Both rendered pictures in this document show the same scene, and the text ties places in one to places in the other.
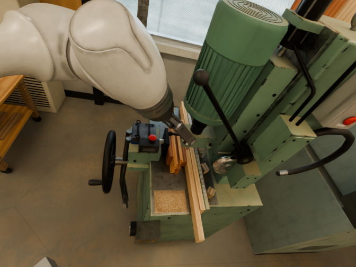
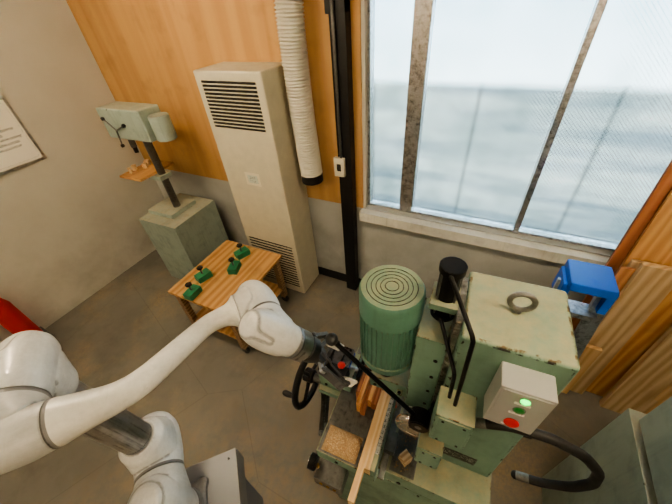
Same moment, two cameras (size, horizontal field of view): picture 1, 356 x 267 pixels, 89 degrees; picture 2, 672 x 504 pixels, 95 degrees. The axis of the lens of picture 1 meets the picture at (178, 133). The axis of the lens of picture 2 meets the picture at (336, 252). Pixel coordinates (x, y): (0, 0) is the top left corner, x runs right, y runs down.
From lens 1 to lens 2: 0.64 m
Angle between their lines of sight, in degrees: 35
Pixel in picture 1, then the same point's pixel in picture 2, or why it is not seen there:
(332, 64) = (460, 351)
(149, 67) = (271, 342)
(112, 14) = (252, 322)
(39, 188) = (266, 379)
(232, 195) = (441, 478)
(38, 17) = (239, 302)
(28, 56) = (232, 320)
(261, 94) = (420, 356)
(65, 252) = (266, 463)
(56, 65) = not seen: hidden behind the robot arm
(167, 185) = (347, 424)
